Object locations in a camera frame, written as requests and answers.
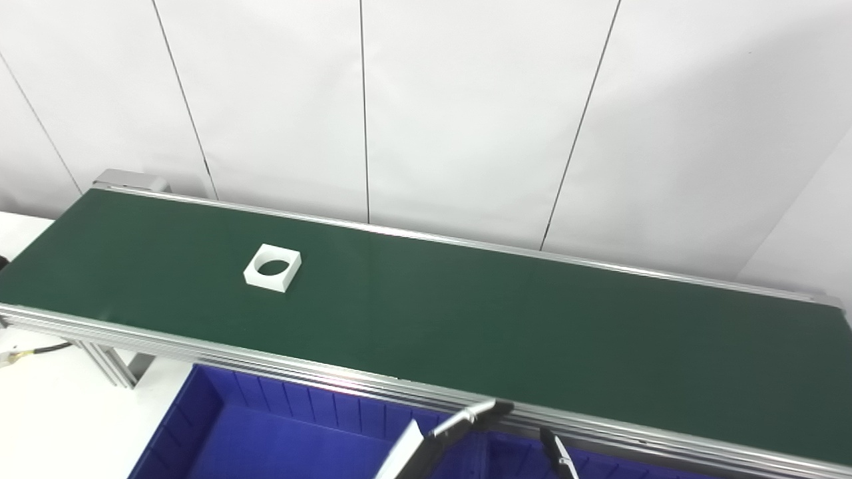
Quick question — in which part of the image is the black cable clear connector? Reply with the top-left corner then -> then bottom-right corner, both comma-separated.
0,341 -> 73,369

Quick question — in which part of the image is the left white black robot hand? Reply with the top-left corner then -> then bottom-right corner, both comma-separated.
376,399 -> 515,479

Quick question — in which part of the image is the green conveyor belt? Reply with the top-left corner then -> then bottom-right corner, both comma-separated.
0,168 -> 852,479
0,188 -> 852,466

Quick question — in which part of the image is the white square part round hole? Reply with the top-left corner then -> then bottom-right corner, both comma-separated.
244,243 -> 303,294

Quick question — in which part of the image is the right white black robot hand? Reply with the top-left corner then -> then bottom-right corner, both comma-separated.
539,428 -> 580,479

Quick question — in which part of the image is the blue plastic bin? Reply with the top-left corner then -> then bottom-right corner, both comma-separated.
485,431 -> 733,479
130,364 -> 488,479

